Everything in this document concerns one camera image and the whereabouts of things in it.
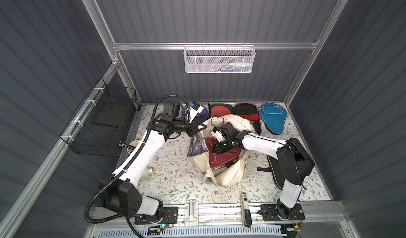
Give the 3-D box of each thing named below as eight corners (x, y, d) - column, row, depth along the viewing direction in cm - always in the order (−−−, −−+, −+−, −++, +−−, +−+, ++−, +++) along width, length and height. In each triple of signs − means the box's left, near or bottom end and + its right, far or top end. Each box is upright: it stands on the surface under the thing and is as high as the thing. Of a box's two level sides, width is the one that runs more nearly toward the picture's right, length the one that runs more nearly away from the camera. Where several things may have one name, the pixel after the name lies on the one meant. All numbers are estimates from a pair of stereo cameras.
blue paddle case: (264, 134, 105) (266, 131, 102) (256, 105, 122) (257, 102, 119) (293, 134, 105) (295, 131, 102) (281, 105, 122) (282, 102, 119)
